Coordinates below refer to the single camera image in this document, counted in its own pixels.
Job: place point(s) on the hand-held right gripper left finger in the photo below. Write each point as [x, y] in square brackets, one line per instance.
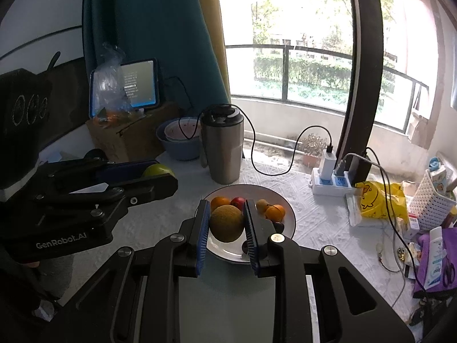
[203, 228]

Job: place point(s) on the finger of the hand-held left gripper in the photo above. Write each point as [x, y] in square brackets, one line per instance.
[153, 187]
[121, 169]

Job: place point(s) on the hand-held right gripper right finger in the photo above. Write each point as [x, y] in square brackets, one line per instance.
[250, 232]

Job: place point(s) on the dark red cherry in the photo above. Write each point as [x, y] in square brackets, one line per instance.
[245, 247]
[279, 227]

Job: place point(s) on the green lime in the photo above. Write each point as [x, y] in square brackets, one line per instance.
[159, 170]

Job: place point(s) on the brown kiwi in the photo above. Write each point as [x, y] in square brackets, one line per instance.
[226, 223]

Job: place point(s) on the white round plate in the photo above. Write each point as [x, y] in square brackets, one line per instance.
[228, 250]

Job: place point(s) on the red cherry tomato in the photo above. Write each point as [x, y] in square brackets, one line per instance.
[237, 203]

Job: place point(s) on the person's left forearm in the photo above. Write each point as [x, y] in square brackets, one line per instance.
[21, 293]

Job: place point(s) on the small tan fruit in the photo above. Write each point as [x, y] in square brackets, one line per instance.
[262, 205]

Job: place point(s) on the orange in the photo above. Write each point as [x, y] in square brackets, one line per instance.
[219, 203]
[275, 213]

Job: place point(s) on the cardboard box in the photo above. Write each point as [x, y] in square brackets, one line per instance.
[135, 139]

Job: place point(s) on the blue plastic bowl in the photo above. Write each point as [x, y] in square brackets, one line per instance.
[178, 150]

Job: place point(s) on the white bowl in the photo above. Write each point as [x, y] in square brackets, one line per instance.
[178, 130]

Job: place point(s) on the stainless steel tumbler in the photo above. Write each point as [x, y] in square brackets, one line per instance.
[223, 150]

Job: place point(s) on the clear plastic bag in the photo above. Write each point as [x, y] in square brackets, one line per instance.
[107, 89]

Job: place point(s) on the tablet with lit screen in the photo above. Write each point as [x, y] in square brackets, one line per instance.
[142, 85]

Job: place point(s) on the white power strip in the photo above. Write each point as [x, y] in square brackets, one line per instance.
[332, 185]

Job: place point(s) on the white charger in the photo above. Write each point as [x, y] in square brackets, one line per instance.
[326, 164]

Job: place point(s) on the potted plant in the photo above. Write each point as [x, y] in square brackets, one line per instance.
[314, 150]

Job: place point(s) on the white packet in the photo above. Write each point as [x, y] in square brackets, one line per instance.
[357, 214]

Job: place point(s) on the black charger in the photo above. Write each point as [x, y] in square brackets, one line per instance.
[360, 171]

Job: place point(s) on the yellow plastic bag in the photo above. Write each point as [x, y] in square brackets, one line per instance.
[382, 200]

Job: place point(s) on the teal curtain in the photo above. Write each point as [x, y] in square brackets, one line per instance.
[150, 25]

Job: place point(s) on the black balcony railing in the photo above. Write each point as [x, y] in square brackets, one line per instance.
[285, 75]

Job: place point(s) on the purple pouch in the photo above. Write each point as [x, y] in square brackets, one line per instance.
[426, 257]

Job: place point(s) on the white woven basket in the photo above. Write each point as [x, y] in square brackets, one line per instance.
[428, 203]

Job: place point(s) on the white lotion tube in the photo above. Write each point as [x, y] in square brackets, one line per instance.
[433, 257]

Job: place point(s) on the black scissors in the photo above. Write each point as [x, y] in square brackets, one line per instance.
[450, 273]

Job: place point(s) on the dark door frame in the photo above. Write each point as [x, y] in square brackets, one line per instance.
[364, 60]

